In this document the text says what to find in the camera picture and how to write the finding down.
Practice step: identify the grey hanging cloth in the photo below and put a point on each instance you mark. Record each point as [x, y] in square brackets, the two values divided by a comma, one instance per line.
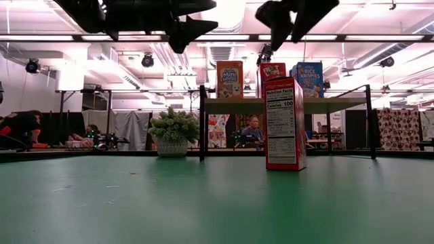
[130, 128]

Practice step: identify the black partition panel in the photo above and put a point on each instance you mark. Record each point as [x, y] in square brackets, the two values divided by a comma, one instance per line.
[64, 127]
[354, 128]

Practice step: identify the light patterned cloth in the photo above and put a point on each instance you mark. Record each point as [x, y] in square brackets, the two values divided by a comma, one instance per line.
[428, 125]

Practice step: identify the green plant in patterned pot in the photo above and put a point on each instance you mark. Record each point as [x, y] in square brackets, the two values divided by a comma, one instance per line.
[174, 128]

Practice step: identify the person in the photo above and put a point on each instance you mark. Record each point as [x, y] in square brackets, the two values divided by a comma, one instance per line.
[20, 125]
[252, 130]
[89, 130]

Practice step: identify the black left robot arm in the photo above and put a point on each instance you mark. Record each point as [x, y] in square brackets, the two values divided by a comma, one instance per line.
[81, 13]

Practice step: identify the brown white patterned cloth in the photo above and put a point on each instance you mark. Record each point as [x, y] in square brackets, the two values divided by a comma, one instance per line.
[398, 128]

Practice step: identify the white red patterned cloth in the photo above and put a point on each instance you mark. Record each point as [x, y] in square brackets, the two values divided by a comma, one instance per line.
[217, 132]

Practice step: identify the Froot Loops cereal box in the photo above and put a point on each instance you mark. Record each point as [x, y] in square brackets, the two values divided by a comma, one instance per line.
[285, 128]
[271, 71]

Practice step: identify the wooden shelf with black legs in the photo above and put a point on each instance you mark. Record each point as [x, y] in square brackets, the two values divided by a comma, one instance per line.
[237, 105]

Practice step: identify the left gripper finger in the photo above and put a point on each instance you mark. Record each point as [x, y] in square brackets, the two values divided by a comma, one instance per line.
[193, 6]
[184, 34]

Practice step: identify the orange patterned cloth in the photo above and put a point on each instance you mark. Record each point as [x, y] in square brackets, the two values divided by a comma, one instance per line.
[239, 122]

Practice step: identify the linear ceiling light strip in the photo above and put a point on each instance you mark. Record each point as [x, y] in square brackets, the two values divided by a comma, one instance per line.
[220, 37]

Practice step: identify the Rice Krispies cereal box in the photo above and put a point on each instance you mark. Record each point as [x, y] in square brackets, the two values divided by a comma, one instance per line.
[310, 79]

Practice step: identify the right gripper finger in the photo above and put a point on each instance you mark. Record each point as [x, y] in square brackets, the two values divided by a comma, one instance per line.
[278, 20]
[310, 13]

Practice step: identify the Frosted Mini Wheats cereal box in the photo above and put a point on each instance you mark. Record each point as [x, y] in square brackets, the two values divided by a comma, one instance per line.
[230, 79]

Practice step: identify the green table mat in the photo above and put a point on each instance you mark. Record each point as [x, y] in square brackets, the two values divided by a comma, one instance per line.
[217, 203]

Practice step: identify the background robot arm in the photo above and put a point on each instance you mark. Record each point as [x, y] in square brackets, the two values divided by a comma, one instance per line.
[108, 140]
[239, 139]

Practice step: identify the black ceiling spotlight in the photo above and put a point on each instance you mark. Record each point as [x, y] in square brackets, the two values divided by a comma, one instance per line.
[32, 66]
[147, 60]
[386, 61]
[265, 54]

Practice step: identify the silver ceiling air duct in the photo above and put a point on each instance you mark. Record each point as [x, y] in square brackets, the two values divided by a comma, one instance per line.
[222, 54]

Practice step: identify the small black ceiling fixture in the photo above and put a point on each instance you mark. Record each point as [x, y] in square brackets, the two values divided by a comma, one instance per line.
[327, 84]

